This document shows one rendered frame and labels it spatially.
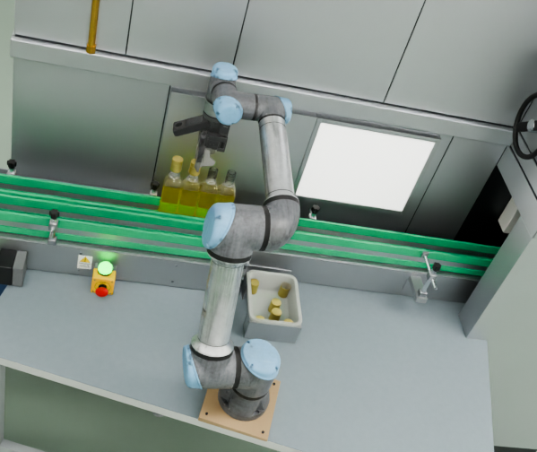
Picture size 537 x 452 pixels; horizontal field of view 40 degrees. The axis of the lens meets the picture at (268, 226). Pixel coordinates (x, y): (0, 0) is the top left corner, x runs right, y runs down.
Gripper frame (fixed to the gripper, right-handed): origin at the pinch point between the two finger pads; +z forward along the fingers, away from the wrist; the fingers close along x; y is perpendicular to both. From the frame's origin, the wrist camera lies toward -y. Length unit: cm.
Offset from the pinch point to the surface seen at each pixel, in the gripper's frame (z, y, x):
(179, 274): 33.9, 1.2, -15.5
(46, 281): 40, -40, -20
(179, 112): -9.7, -7.2, 11.9
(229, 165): 7.6, 12.3, 12.1
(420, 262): 24, 84, -3
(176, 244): 22.6, -1.9, -13.4
